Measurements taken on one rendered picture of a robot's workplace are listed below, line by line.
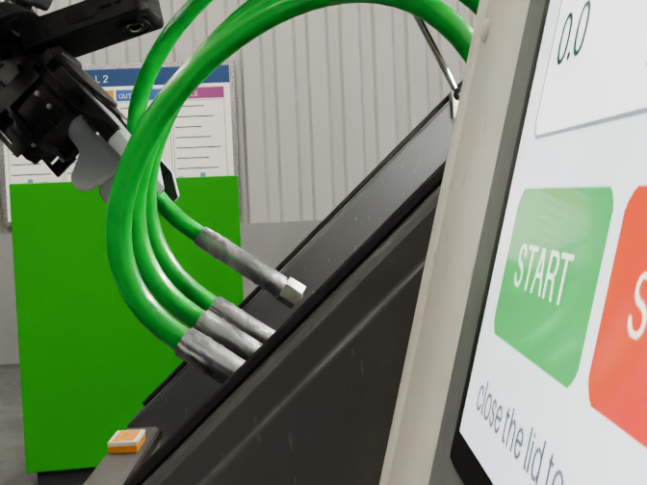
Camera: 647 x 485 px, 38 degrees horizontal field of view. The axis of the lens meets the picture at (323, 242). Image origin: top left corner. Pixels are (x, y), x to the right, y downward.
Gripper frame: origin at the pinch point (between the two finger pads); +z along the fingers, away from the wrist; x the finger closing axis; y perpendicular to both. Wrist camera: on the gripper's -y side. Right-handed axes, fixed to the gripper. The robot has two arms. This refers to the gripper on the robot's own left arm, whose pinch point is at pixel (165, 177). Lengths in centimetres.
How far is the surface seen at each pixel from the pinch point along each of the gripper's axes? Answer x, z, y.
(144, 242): 14.2, 8.7, 2.1
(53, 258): -288, -143, 90
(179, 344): 20.2, 16.9, 3.4
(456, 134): 30.6, 22.0, -13.6
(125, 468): -18.5, 10.1, 24.1
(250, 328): 4.2, 14.9, 2.4
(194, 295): 5.4, 10.5, 3.7
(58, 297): -292, -131, 101
